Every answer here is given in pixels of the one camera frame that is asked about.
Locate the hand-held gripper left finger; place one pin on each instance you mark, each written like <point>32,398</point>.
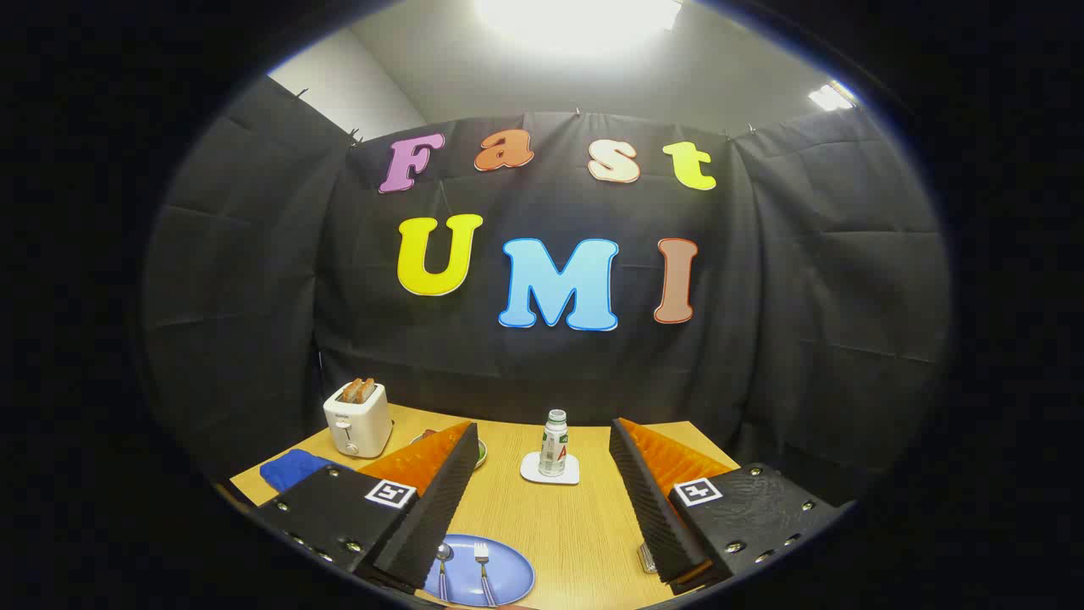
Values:
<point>440,508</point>

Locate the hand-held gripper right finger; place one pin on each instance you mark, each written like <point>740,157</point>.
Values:
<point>652,508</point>

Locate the plate of sandwich fillings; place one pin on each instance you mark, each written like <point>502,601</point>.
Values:
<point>481,453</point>

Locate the white square coaster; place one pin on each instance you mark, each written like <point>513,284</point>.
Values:
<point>532,471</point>

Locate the blue round plate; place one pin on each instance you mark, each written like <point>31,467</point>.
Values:
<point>512,576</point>

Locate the white toaster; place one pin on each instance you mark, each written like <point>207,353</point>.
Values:
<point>360,428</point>

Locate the blue folded cloth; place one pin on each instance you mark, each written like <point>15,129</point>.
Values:
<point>292,470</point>

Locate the small ceiling light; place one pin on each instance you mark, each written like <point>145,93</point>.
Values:
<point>830,96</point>

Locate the large ceiling light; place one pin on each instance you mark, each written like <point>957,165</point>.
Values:
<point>576,21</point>

